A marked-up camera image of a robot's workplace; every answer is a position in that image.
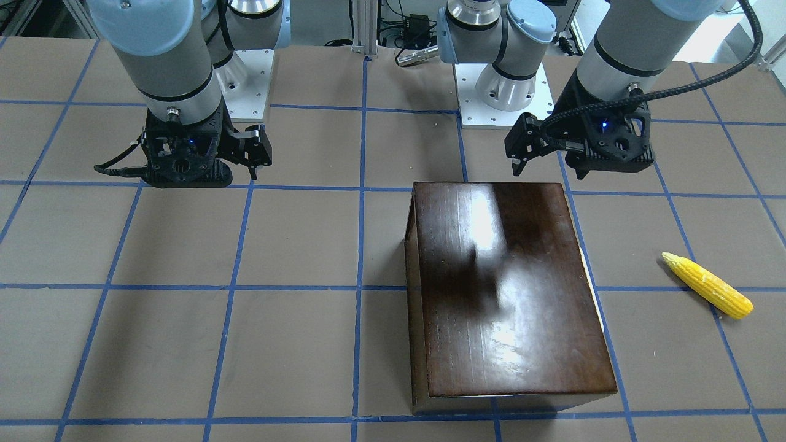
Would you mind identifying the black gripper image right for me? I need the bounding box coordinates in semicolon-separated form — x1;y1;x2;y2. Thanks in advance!
505;112;556;177

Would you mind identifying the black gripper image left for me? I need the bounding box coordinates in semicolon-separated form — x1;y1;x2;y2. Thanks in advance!
222;124;273;180

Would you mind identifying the yellow corn cob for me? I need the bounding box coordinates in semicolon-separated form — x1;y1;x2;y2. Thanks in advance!
661;252;755;320

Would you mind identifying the grey robot arm image left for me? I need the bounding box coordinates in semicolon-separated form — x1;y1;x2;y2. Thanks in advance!
88;1;291;188

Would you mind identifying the dark wooden drawer cabinet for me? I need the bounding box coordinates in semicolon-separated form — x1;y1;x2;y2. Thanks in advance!
403;182;618;415

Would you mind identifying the silver metal cylinder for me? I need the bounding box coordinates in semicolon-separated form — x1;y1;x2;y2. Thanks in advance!
395;45;440;68

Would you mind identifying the black power adapter box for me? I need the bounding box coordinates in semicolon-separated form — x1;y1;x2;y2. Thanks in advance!
402;14;432;40

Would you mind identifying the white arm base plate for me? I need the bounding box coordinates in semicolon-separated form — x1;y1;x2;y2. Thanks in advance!
216;48;275;123
454;63;554;129

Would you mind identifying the black camera mount image left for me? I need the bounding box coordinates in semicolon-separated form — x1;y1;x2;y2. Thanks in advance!
141;104;233;188

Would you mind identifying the black camera mount image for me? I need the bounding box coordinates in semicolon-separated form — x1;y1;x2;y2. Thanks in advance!
547;101;656;179
141;104;233;188

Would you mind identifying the black camera mount image right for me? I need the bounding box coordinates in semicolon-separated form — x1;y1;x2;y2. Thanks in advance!
547;101;656;179

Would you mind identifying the black cable image left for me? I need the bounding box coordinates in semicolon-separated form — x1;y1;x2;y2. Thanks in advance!
94;140;148;179

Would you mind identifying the aluminium frame post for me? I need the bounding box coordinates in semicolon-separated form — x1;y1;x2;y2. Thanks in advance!
350;1;379;59

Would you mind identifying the black braided cable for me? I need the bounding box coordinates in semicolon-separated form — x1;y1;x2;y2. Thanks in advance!
540;0;764;137

